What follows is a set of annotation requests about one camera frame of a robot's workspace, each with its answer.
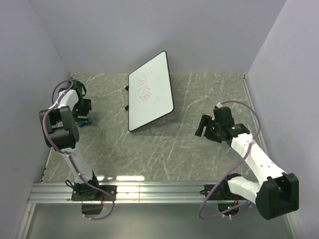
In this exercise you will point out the white whiteboard with black frame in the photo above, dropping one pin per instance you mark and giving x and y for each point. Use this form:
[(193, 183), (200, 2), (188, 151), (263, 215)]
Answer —
[(150, 95)]

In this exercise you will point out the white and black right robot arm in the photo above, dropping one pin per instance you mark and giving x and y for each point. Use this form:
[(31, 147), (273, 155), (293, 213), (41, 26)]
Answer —
[(275, 193)]

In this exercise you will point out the blue whiteboard eraser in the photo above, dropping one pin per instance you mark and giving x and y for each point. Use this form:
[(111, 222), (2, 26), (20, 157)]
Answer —
[(84, 122)]

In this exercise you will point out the aluminium mounting rail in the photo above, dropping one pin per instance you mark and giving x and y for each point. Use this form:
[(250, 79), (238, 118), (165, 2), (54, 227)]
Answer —
[(137, 192)]

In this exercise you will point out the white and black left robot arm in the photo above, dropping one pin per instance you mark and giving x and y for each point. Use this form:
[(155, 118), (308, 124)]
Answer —
[(60, 124)]

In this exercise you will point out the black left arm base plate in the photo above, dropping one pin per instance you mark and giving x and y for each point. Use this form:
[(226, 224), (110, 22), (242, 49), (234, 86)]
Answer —
[(83, 192)]

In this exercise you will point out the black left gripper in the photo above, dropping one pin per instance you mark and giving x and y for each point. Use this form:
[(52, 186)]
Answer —
[(87, 107)]

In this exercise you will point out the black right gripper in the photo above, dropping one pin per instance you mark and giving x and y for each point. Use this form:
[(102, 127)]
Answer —
[(205, 121)]

